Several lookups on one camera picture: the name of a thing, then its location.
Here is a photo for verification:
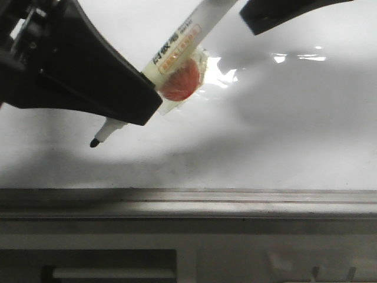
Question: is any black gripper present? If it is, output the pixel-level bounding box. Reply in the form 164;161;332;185
1;1;162;126

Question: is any white black whiteboard marker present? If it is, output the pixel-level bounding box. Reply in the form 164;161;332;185
89;0;238;149

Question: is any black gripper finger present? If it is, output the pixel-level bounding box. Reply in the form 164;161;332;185
239;0;348;35

